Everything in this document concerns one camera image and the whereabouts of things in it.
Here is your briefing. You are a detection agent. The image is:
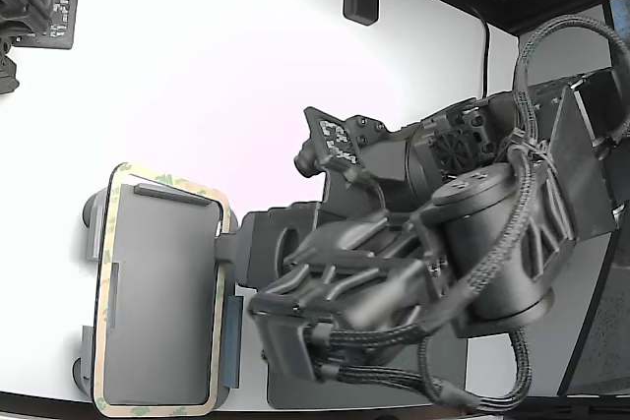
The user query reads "black side panel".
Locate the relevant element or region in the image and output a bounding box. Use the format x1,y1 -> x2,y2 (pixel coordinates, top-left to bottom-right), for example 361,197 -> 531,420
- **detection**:
559,222 -> 630,397

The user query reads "thin black cable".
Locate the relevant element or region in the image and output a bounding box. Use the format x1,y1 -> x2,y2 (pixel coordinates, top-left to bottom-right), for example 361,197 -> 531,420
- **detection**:
466,5 -> 492,97

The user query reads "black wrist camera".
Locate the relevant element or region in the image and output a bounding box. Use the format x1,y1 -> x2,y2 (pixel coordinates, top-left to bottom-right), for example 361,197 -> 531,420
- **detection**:
292,137 -> 330,181

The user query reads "black six-joint robot arm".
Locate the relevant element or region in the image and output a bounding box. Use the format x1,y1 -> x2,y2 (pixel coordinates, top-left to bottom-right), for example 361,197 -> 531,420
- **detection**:
248,69 -> 630,391

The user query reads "grey tray with floral rim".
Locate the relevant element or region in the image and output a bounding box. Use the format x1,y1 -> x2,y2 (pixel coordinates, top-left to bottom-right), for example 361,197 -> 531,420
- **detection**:
72,163 -> 246,407

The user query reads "braided black cable bundle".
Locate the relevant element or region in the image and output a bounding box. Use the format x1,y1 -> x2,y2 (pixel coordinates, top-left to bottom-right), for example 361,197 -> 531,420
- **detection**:
304,311 -> 534,415

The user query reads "beige rectangular adhesive frame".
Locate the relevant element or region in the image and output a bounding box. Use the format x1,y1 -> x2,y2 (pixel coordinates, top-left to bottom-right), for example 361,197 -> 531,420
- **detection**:
92,160 -> 233,417

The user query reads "black printed marker plate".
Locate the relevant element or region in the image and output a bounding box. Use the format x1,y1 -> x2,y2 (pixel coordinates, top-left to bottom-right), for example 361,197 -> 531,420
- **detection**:
19,0 -> 80,52

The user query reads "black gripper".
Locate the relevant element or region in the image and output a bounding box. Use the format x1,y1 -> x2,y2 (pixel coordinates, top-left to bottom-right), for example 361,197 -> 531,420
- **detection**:
214,200 -> 327,292

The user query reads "black fiducial tag plate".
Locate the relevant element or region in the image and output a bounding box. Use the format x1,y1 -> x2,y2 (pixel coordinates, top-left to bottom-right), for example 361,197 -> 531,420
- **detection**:
302,105 -> 364,171

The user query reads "braided black cable loop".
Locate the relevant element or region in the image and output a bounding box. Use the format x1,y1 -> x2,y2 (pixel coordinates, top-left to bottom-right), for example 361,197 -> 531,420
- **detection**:
513,15 -> 630,149

